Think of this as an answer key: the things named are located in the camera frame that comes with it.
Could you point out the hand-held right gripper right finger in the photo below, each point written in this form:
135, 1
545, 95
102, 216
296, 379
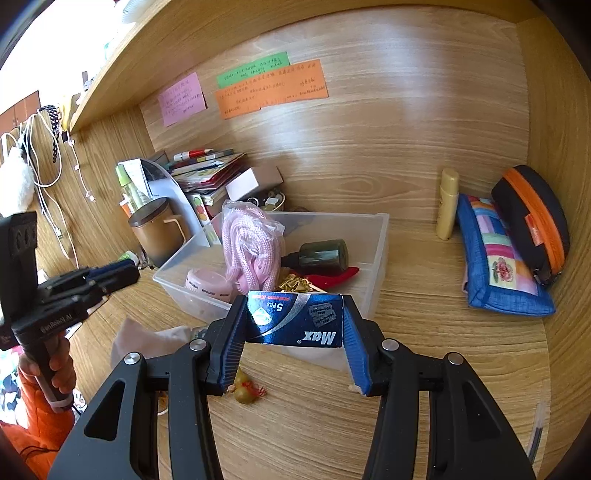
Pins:
355, 355

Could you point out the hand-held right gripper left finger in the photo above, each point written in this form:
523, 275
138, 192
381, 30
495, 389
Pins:
233, 341

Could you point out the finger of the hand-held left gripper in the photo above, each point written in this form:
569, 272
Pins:
117, 281
111, 269

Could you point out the pink round case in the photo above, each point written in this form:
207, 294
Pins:
207, 284

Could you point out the small blue box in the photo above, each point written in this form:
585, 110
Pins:
295, 318

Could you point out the clear plastic bin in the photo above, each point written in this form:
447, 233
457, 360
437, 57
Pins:
360, 258

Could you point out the dark green bottle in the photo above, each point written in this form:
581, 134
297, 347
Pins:
323, 254

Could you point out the person's left forearm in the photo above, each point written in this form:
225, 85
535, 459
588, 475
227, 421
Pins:
32, 429

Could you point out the wooden desktop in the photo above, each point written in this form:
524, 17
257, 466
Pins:
438, 350

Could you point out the person's left hand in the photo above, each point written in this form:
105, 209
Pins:
62, 364

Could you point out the gold bell charm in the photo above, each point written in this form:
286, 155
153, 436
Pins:
247, 391

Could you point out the brown ceramic mug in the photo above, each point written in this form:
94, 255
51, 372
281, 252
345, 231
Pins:
154, 230

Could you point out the orange sunscreen tube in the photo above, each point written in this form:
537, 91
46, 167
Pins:
125, 208

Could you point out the red chili ornament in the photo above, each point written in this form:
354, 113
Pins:
337, 277

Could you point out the yellow spray bottle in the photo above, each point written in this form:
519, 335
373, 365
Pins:
127, 189

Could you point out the gold ornament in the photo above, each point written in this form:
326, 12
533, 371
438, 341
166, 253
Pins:
293, 281

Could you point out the fluffy white ball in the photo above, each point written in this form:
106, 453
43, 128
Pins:
18, 180

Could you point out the fruit print box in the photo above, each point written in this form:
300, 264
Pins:
199, 210

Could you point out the stack of booklets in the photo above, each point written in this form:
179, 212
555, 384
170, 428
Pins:
207, 170

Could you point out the small white bowl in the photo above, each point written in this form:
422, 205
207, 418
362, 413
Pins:
268, 201

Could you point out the red and white pencil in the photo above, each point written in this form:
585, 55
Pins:
198, 152

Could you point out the black beaded band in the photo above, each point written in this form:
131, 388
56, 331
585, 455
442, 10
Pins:
55, 124

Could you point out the small white box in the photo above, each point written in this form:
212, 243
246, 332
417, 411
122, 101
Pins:
254, 180

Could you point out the blue patchwork pouch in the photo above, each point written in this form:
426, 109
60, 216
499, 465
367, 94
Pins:
498, 254

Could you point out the pale yellow tube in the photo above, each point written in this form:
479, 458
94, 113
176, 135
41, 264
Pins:
448, 203

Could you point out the pink sticky note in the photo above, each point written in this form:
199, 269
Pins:
182, 99

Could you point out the clear pen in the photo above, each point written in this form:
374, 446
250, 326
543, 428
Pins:
539, 429

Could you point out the wooden shelf board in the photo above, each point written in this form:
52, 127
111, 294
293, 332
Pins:
138, 69

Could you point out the black and orange zip case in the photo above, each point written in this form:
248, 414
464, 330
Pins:
531, 221

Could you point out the orange sticky note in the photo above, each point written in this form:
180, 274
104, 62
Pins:
272, 92

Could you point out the green sticky note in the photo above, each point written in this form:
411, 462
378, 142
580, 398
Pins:
254, 69

